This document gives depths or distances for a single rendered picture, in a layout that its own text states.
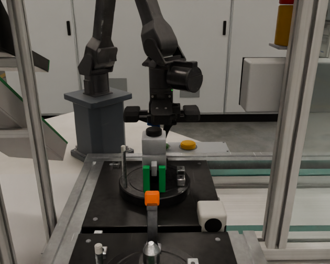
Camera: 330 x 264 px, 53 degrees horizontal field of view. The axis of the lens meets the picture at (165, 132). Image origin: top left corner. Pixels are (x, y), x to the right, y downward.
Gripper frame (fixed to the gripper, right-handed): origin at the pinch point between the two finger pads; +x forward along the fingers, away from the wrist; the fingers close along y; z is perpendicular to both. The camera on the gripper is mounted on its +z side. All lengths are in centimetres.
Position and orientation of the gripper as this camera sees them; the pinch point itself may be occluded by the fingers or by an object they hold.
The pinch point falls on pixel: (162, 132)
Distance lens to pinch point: 83.7
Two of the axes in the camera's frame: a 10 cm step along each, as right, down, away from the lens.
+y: 10.0, -0.2, 0.1
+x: 0.1, 9.3, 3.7
